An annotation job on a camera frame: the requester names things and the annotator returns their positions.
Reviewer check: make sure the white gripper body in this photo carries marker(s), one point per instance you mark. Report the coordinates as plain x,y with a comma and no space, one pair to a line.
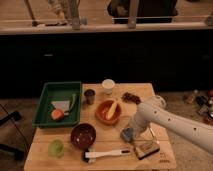
136,126

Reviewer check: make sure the blue sponge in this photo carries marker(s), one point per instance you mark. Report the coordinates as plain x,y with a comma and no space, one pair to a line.
127,135

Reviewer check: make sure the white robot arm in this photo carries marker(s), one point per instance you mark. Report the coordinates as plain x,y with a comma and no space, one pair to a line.
154,110

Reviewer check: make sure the white paper cup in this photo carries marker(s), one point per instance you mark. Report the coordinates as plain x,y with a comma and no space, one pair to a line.
108,86

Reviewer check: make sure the small metal cup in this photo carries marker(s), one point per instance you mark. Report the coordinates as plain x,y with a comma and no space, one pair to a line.
89,96

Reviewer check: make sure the small green cup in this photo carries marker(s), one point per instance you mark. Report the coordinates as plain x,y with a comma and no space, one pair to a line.
56,148

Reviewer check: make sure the metal fork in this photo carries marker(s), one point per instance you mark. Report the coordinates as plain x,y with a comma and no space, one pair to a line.
153,135

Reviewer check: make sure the brown grape bunch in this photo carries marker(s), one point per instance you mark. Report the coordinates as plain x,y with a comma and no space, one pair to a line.
130,98

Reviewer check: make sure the yellow banana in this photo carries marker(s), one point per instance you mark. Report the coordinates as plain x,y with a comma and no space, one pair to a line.
111,110

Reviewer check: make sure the wooden block eraser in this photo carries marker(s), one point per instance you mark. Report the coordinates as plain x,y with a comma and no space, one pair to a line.
146,149

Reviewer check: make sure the orange clay bowl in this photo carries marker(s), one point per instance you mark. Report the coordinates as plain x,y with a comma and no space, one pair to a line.
102,110

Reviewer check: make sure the dark red bowl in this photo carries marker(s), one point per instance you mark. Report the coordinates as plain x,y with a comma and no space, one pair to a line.
83,136

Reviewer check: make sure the white dish brush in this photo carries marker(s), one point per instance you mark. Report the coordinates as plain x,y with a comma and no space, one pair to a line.
90,156

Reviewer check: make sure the green toy vegetable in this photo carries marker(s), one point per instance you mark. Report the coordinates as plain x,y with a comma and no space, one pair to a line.
72,102

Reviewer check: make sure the grey cloth piece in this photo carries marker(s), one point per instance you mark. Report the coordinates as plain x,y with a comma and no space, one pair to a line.
63,105

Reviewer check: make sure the orange toy fruit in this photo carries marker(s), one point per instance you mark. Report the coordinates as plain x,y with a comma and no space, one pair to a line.
57,114

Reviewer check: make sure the green plastic tray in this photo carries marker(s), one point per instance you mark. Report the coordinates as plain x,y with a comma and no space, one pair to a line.
65,96

